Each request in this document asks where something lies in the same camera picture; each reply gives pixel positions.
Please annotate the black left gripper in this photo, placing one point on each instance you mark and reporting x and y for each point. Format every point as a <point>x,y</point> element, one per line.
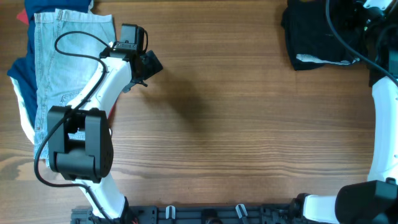
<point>150,63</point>

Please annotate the red garment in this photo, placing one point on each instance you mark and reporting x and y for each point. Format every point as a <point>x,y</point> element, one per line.
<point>22,16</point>

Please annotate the light blue denim shorts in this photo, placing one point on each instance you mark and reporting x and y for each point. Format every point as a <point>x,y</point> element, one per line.
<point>66,45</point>

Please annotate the white garment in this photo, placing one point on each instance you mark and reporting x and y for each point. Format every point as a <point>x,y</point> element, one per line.
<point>25,121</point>

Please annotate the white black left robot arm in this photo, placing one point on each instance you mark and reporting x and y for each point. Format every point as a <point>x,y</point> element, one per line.
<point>80,146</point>

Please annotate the dark blue garment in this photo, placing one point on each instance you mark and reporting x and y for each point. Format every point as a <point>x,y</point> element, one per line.
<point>23,69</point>

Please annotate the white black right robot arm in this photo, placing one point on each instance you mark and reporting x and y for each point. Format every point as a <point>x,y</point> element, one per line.
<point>375,200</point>

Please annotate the black shorts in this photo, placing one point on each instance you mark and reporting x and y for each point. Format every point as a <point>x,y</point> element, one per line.
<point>310,42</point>

